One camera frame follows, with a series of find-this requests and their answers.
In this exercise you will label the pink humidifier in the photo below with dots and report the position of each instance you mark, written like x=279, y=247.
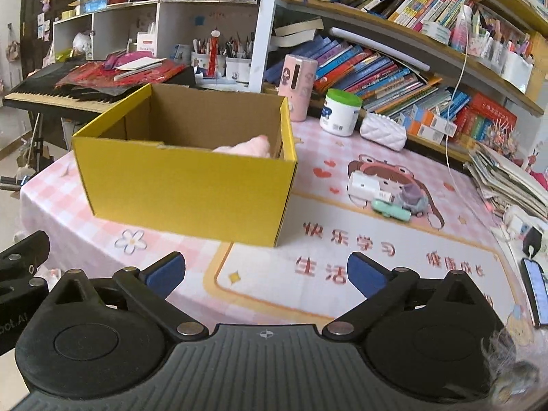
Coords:
x=297, y=87

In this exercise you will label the stack of papers and booklets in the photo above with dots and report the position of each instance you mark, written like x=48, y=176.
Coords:
x=509, y=184

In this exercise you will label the pink plush toy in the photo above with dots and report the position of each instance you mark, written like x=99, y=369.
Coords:
x=248, y=147

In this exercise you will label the black keyboard stand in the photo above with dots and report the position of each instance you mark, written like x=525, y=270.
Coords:
x=36, y=137

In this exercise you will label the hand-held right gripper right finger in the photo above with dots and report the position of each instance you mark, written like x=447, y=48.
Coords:
x=364, y=272

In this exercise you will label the red boxed book set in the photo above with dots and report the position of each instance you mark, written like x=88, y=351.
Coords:
x=488, y=117

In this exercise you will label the small white red box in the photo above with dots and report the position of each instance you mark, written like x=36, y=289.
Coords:
x=146, y=45

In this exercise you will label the white pen cup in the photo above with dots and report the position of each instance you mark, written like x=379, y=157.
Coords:
x=237, y=70
x=201, y=66

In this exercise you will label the printed pink tablecloth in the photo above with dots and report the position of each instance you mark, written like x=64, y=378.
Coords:
x=385, y=257

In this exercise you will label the fluffy sleeve cuff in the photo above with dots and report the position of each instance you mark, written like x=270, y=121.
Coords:
x=509, y=364

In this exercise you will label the white jar green lid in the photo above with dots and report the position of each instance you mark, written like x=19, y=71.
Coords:
x=340, y=115

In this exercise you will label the white cubby shelf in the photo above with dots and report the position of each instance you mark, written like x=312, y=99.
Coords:
x=171, y=21

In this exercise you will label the orange white carton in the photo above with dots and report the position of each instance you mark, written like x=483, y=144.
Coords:
x=436, y=122
x=421, y=130

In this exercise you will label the white power strip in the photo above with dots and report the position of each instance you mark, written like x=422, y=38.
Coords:
x=518, y=222

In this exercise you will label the pile of red paper packets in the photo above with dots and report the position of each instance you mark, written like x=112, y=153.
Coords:
x=94, y=75

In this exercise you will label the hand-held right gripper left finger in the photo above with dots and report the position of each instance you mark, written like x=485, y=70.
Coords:
x=165, y=272

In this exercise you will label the row of leaning colourful books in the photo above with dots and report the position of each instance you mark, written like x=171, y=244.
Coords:
x=368, y=72

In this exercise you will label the white quilted pouch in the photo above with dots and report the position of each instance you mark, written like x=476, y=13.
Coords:
x=383, y=130

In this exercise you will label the purple plastic toy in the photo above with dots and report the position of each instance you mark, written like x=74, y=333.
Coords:
x=413, y=199

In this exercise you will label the artificial flower bouquet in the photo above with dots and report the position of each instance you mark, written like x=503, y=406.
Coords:
x=503, y=143

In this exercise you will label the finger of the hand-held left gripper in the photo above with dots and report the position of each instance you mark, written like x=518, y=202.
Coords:
x=21, y=261

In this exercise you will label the white pencil holder box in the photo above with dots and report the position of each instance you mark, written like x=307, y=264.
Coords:
x=516, y=70

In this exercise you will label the paper reindeer ornament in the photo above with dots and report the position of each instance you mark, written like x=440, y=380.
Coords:
x=533, y=158

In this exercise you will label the black smartphone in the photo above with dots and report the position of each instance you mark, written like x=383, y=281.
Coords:
x=537, y=295

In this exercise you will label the pink stationery organizer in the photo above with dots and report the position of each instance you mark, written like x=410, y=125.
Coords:
x=475, y=34

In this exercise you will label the yellow cardboard box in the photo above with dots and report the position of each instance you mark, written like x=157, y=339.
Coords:
x=180, y=188

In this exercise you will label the wooden bookshelf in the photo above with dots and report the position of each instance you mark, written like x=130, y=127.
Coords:
x=479, y=68

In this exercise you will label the black piano keyboard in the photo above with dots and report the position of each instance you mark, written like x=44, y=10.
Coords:
x=47, y=96

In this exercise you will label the black charger plug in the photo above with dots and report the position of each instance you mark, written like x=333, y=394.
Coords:
x=533, y=239

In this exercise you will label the stack of grey flat books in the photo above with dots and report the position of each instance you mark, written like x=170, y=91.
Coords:
x=297, y=32

